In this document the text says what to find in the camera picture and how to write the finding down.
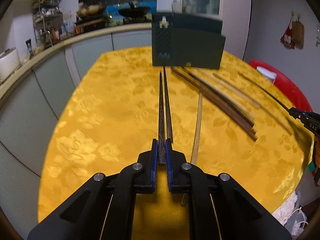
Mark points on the white plastic jug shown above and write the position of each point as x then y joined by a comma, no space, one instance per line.
271,76

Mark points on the white rice cooker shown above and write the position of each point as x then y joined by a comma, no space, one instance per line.
9,61

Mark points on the light bamboo chopstick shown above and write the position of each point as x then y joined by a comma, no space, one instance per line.
196,143

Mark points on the hanging brown bag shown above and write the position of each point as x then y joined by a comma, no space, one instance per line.
298,33

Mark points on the lower kitchen cabinets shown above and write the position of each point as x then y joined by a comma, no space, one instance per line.
32,101

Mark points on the black patterned chopstick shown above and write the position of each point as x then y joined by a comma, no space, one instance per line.
167,107
161,131

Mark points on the light wooden chopstick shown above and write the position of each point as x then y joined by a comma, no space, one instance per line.
234,88

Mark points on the golden pot with lid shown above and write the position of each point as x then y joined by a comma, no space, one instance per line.
89,10

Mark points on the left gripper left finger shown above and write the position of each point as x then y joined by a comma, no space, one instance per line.
103,207

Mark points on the yellow floral tablecloth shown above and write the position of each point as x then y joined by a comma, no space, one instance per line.
112,117

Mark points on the red plastic stool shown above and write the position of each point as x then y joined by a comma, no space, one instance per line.
286,86

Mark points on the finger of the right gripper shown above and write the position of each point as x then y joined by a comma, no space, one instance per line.
298,114

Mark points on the black wok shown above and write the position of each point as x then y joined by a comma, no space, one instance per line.
134,12

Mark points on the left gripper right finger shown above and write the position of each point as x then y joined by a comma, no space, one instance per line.
218,206

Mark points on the hanging red cloth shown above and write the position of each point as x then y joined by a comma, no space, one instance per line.
286,39

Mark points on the metal spice rack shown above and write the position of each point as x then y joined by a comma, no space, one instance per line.
47,22

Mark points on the white plastic bottle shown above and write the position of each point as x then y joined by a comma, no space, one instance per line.
176,6

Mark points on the dark green utensil holder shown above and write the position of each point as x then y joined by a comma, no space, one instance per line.
182,40

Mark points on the dark brown wooden chopstick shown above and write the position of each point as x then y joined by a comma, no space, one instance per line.
233,113

